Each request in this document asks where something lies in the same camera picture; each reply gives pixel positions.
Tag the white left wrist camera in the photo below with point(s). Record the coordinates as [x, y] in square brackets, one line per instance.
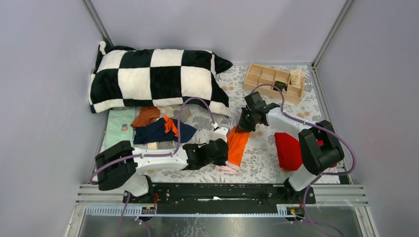
[220, 132]

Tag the cream beige garment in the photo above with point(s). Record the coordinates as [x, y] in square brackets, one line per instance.
[169, 111]

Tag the black white checkered pillow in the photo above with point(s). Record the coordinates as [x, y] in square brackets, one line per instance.
[126, 77]

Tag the grey garment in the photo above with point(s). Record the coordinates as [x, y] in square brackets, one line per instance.
[184, 115]

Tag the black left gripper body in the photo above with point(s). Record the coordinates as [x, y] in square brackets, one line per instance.
[220, 161]

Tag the rust brown garment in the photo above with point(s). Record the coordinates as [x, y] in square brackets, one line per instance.
[147, 115]

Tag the rolled beige garment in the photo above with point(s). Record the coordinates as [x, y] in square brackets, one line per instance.
[297, 78]

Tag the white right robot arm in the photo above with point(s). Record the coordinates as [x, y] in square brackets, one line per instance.
[299, 129]

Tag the rolled dark green garment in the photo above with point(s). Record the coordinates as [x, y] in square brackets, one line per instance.
[280, 86]

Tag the red folded cloth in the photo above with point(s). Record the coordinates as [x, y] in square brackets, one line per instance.
[288, 150]

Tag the orange underwear white trim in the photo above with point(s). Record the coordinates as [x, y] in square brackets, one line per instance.
[236, 146]

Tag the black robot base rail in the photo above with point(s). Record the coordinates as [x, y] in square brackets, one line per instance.
[193, 195]

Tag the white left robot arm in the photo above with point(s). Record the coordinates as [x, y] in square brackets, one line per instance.
[123, 166]

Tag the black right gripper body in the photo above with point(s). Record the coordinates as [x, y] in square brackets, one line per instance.
[247, 122]

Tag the wooden compartment organizer box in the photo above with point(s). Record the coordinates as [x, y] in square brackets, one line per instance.
[261, 78]

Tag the navy underwear orange trim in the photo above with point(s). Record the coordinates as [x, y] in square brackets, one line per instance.
[164, 130]

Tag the floral bed sheet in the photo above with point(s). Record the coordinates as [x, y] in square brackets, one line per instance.
[260, 162]

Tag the mint green printed cloth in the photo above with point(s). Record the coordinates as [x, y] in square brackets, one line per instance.
[118, 127]

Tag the perforated metal cable tray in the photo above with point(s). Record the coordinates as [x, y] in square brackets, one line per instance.
[253, 211]

